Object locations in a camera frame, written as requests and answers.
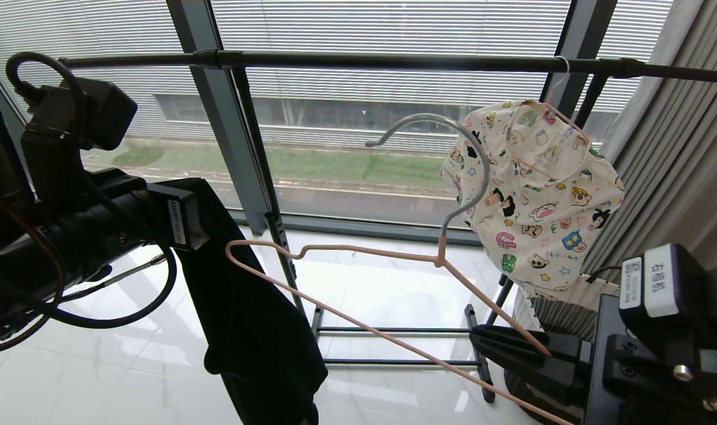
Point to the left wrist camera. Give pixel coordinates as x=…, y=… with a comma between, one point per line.
x=104, y=112

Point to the window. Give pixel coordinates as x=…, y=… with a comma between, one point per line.
x=334, y=29

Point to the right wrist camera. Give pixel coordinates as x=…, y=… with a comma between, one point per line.
x=677, y=295

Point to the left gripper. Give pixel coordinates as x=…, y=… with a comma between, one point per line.
x=157, y=218

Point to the pink clothes hanger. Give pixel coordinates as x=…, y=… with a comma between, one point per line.
x=441, y=254
x=566, y=64

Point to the black clothes rack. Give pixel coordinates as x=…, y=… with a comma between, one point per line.
x=393, y=59

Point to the white laundry basket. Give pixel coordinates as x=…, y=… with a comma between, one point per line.
x=565, y=316

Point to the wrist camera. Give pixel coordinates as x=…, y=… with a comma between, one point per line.
x=104, y=112
x=677, y=295

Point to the beige curtain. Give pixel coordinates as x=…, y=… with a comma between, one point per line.
x=677, y=147

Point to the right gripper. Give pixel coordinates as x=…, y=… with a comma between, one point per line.
x=629, y=378

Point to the cream printed garment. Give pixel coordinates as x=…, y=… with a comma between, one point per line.
x=541, y=224

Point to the black garment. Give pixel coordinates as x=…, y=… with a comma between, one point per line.
x=252, y=330

